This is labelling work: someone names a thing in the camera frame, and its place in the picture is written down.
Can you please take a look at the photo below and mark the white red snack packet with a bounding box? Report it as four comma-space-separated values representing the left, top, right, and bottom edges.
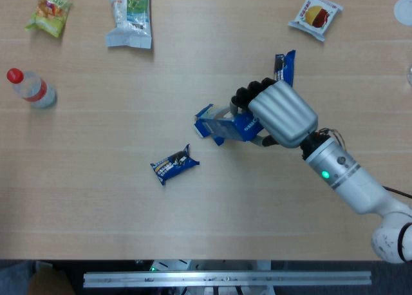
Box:
287, 0, 344, 43

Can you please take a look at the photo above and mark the red cap water bottle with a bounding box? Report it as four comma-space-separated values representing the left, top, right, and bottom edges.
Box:
6, 68, 58, 109

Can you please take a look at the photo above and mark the white green snack bag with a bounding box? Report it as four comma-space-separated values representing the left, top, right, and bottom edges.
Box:
105, 0, 153, 50

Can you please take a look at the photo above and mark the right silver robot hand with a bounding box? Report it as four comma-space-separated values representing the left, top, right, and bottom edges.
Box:
229, 77, 319, 149

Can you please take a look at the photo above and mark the white round table grommet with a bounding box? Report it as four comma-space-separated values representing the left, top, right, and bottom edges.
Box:
393, 0, 412, 27

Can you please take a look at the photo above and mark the aluminium rail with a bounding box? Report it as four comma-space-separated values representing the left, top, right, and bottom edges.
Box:
82, 270, 373, 289

